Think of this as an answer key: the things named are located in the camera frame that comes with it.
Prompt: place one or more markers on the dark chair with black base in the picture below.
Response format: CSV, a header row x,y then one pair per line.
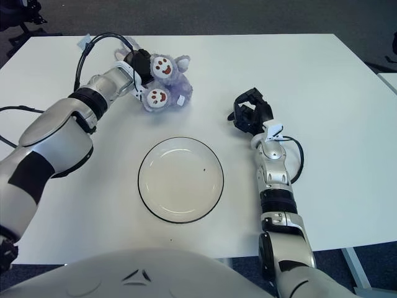
x,y
380,66

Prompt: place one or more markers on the black office chair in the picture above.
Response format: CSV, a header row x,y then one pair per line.
x,y
9,15

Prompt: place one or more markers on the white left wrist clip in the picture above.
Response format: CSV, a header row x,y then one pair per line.
x,y
140,92

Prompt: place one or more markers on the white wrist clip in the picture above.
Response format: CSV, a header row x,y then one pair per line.
x,y
273,130
140,92

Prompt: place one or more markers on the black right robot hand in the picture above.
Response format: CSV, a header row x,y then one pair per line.
x,y
257,115

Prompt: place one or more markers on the white neighbouring table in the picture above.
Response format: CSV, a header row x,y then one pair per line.
x,y
389,81

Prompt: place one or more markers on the white plate with black rim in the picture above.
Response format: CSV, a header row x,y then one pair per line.
x,y
181,179

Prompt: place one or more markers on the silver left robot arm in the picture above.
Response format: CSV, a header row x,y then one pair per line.
x,y
59,133

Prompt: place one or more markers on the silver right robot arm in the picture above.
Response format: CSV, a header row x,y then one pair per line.
x,y
276,174

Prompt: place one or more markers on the white metal table leg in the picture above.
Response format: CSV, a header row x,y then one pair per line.
x,y
355,267

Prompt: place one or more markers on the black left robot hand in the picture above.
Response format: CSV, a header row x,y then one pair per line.
x,y
139,63

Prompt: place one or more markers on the grey robot torso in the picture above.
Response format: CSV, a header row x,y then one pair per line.
x,y
139,279

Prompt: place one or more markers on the purple plush bunny doll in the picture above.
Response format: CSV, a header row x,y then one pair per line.
x,y
176,87

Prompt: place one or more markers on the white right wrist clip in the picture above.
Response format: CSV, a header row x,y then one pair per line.
x,y
273,130

